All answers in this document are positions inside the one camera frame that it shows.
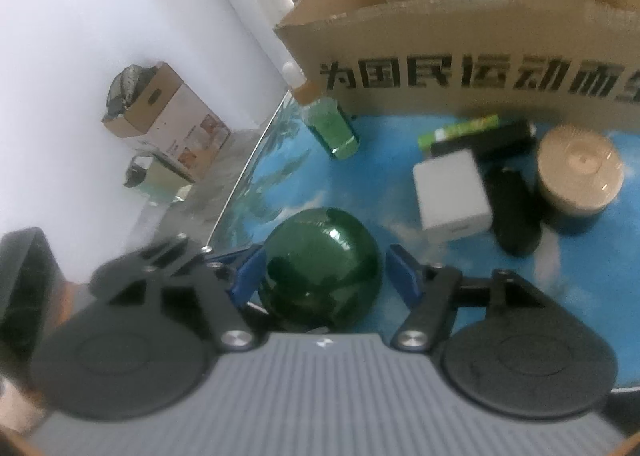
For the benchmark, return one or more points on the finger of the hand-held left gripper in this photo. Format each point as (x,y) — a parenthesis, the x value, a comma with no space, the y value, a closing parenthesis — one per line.
(140,256)

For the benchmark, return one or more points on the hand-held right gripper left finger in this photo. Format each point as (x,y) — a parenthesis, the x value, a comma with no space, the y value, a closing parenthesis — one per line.
(245,281)

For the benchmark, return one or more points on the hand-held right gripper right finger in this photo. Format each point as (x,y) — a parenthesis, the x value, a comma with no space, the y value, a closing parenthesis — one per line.
(402,276)

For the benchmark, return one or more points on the green glass bowl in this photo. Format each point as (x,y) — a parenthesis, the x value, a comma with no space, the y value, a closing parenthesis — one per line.
(320,266)

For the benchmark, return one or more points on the green dropper bottle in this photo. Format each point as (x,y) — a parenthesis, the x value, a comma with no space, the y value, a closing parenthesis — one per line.
(330,121)

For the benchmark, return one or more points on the brown cardboard box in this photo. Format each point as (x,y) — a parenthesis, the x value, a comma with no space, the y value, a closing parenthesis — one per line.
(450,36)

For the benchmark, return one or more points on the light green carton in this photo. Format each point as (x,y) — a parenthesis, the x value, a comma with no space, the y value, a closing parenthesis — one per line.
(167,181)

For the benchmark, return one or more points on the white charger cube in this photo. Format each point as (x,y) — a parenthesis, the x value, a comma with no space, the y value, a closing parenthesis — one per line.
(450,196)

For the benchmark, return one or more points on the black oval case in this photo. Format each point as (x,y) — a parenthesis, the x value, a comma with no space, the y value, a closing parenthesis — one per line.
(515,216)

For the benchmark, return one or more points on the printed appliance carton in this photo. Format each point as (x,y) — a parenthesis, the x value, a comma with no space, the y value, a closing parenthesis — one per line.
(180,126)

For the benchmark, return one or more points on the green lip balm tube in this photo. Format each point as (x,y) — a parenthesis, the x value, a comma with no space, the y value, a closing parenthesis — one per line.
(465,129)

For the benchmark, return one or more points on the black cylindrical tube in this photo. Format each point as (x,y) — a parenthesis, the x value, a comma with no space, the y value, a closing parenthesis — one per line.
(500,139)

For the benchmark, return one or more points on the dark round object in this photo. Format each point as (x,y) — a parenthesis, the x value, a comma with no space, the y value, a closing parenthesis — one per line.
(127,86)

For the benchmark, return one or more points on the black jar with gold lid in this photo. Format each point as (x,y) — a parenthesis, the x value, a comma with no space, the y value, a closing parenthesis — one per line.
(575,166)

